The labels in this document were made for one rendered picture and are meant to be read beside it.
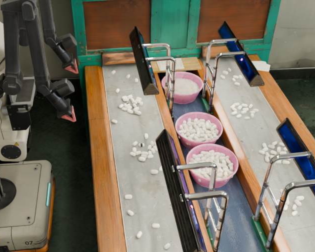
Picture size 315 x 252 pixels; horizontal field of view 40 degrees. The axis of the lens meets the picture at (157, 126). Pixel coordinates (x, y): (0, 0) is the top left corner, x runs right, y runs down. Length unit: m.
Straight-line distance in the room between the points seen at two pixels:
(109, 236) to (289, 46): 2.85
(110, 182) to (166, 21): 1.22
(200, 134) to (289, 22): 1.96
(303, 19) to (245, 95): 1.54
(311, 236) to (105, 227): 0.91
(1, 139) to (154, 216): 0.90
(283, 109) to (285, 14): 1.54
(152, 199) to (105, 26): 1.26
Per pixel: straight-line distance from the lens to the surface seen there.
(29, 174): 2.89
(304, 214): 2.13
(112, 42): 2.89
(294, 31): 4.16
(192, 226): 1.50
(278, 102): 2.71
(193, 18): 2.89
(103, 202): 2.02
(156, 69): 2.86
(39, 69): 1.91
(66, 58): 2.37
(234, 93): 2.76
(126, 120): 2.48
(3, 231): 2.64
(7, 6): 1.78
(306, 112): 4.02
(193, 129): 2.45
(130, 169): 2.19
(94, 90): 2.69
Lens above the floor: 2.30
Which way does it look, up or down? 40 degrees down
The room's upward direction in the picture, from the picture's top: 2 degrees clockwise
